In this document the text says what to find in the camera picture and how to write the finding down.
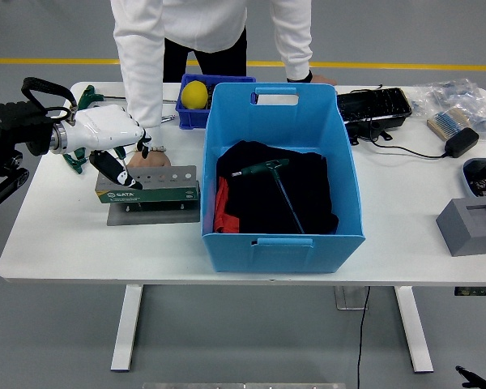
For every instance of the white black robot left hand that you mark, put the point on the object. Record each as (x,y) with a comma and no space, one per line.
(101,127)

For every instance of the person's right hand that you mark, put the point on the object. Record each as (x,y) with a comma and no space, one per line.
(158,160)

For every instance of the person's left forearm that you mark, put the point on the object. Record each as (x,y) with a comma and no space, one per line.
(295,52)

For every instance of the blue-rimmed parts tray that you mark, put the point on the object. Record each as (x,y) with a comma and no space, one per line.
(467,178)

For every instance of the black device with mounting ears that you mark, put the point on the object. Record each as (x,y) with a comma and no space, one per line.
(372,129)

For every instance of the yellow lemon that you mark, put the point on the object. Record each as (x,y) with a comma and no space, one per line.
(193,94)

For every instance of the black plastic tray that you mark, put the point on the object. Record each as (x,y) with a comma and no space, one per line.
(372,103)

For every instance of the person's left hand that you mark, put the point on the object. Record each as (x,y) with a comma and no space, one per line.
(322,79)

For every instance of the black power adapter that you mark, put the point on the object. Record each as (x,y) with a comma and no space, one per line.
(461,142)

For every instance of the grey foam block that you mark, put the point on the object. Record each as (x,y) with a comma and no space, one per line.
(457,231)

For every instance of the person's right forearm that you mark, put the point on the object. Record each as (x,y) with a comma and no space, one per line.
(143,93)

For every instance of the clear bags of components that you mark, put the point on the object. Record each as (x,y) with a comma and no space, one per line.
(457,95)

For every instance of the green steel hex key stand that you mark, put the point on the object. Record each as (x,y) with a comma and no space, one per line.
(162,195)

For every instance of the dark blue plastic bin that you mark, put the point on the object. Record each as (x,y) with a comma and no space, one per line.
(190,117)

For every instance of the black cloth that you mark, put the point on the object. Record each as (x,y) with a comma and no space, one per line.
(259,202)

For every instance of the black wristwatch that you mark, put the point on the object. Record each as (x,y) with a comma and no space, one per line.
(301,78)

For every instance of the tan resistor tape bundle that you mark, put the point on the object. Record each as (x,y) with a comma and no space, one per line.
(447,121)

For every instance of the orange cloth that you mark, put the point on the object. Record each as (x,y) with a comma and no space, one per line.
(227,223)

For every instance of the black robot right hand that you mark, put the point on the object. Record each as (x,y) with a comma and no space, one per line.
(471,379)

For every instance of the table height control panel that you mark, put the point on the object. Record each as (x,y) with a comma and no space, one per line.
(478,291)

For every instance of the light blue folding box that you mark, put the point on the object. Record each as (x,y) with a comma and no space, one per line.
(283,255)

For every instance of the person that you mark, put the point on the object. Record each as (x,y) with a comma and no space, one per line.
(202,24)

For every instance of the white table leg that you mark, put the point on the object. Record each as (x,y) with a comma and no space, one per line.
(126,328)
(414,328)

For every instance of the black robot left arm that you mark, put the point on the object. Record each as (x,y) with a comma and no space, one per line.
(8,121)

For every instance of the metal plate under table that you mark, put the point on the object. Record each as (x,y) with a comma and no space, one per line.
(348,297)

